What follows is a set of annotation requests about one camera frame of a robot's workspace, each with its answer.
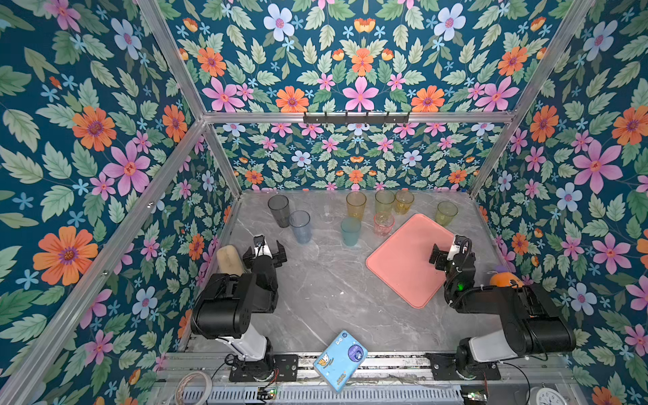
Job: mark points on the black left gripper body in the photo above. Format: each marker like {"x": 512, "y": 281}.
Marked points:
{"x": 266, "y": 258}

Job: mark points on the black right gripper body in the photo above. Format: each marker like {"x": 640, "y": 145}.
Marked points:
{"x": 450, "y": 261}

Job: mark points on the blue translucent plastic cup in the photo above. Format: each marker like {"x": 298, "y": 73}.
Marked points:
{"x": 300, "y": 223}

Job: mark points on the pink rectangular tray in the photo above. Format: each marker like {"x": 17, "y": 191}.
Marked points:
{"x": 402, "y": 262}

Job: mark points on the dark grey plastic cup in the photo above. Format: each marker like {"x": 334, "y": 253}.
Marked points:
{"x": 279, "y": 206}

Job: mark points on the clear plastic cup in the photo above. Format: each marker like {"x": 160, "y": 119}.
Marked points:
{"x": 328, "y": 213}

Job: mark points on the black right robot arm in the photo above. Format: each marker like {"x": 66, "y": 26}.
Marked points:
{"x": 531, "y": 324}

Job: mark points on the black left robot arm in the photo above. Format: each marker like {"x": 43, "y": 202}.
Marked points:
{"x": 224, "y": 308}

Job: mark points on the beige sponge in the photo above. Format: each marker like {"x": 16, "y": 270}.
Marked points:
{"x": 229, "y": 261}

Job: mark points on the light green plastic cup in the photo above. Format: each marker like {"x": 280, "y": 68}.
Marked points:
{"x": 445, "y": 213}

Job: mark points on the orange plush toy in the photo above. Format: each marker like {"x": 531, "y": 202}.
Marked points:
{"x": 506, "y": 280}

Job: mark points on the amber plastic cup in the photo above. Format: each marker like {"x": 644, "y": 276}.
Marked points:
{"x": 403, "y": 202}

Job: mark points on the pink plastic cup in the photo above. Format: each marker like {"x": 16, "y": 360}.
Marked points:
{"x": 383, "y": 223}

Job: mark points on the olive green plastic cup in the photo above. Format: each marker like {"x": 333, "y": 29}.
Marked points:
{"x": 384, "y": 200}

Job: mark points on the teal plastic cup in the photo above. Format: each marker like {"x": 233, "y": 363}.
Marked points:
{"x": 351, "y": 228}

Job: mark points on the yellow plastic cup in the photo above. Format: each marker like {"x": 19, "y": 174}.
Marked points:
{"x": 356, "y": 204}

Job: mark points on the blue cartoon box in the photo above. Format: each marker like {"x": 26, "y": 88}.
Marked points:
{"x": 340, "y": 360}

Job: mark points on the clear tape roll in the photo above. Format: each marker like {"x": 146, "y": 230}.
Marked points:
{"x": 194, "y": 388}

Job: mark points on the white clock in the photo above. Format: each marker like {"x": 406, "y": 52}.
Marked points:
{"x": 541, "y": 395}

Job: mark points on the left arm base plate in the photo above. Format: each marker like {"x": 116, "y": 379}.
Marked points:
{"x": 273, "y": 368}

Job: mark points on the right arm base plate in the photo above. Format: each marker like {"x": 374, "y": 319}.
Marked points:
{"x": 447, "y": 367}

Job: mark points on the black hook rail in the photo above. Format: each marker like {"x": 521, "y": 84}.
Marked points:
{"x": 345, "y": 118}

